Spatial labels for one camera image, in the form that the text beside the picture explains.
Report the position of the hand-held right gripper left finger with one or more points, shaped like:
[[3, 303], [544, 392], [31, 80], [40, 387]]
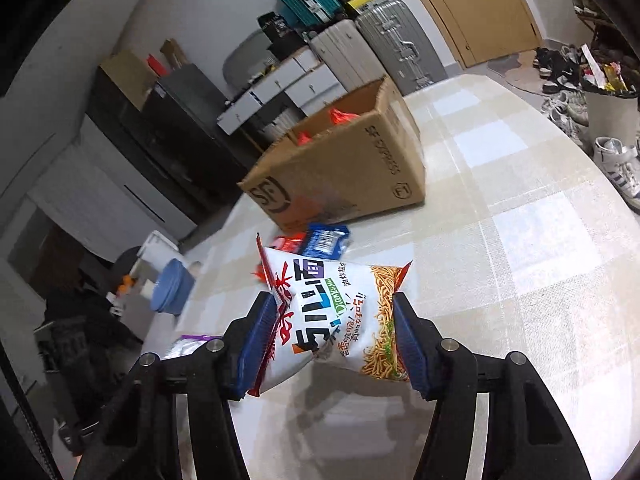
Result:
[[255, 345]]

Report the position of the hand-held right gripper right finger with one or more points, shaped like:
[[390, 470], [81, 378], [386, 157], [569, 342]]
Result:
[[407, 345]]

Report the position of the purple white snack bag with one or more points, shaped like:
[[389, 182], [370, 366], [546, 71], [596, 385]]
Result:
[[187, 347]]

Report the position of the white noodle snack bag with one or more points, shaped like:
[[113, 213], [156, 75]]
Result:
[[330, 310]]

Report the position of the brown cardboard box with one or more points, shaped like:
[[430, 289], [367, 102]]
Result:
[[350, 170]]

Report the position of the large red snack bag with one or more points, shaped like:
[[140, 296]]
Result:
[[342, 116]]

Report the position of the small red snack bag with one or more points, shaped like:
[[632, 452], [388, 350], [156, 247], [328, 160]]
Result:
[[290, 244]]

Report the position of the blue snack bag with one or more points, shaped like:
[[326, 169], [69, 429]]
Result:
[[325, 241]]

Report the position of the white trash can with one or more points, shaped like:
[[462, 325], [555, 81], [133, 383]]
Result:
[[152, 250]]

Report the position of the red white snack packet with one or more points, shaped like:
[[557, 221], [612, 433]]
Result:
[[304, 138]]

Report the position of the dark refrigerator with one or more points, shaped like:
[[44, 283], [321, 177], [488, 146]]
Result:
[[200, 125]]

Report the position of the dark cabinet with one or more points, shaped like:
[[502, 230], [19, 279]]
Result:
[[130, 145]]

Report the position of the white drawer desk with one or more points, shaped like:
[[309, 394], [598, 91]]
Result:
[[290, 90]]

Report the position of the white high-top shoe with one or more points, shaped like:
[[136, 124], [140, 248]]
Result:
[[620, 165]]

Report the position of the pair of white shoes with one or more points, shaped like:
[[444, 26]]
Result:
[[567, 115]]

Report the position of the grey door mat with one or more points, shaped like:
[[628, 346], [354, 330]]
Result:
[[520, 72]]

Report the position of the beige suitcase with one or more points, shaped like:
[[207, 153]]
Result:
[[345, 52]]

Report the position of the flat brown cardboard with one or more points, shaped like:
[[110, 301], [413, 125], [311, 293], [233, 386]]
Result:
[[125, 75]]

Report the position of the grey suitcase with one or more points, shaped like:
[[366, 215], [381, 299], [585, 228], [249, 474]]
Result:
[[400, 40]]

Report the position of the white bin with wrappers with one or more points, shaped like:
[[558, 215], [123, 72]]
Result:
[[610, 115]]

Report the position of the pile of dark shoes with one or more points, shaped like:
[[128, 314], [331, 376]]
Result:
[[557, 67]]

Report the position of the black bag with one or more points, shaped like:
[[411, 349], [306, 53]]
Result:
[[277, 30]]

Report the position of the wooden door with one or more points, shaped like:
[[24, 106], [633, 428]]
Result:
[[475, 10]]

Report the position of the yellow black shoe box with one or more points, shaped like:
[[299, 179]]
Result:
[[367, 1]]

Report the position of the wooden shoe rack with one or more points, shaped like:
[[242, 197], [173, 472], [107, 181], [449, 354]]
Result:
[[600, 15]]

